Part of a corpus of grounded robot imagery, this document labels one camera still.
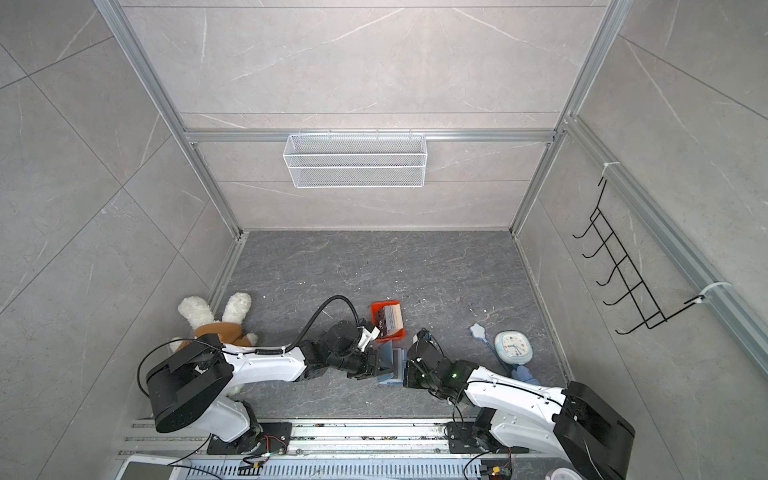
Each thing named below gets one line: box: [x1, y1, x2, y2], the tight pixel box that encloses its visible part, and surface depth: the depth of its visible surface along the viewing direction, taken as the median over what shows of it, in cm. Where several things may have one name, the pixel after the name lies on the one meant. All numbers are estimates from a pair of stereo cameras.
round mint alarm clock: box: [494, 330, 533, 365], surface depth 88 cm
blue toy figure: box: [469, 323, 492, 349], surface depth 94 cm
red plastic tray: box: [371, 300, 406, 342], surface depth 94 cm
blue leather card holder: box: [378, 340, 407, 385], surface depth 83 cm
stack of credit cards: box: [376, 304, 404, 338], surface depth 92 cm
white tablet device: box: [115, 455, 190, 480], surface depth 67 cm
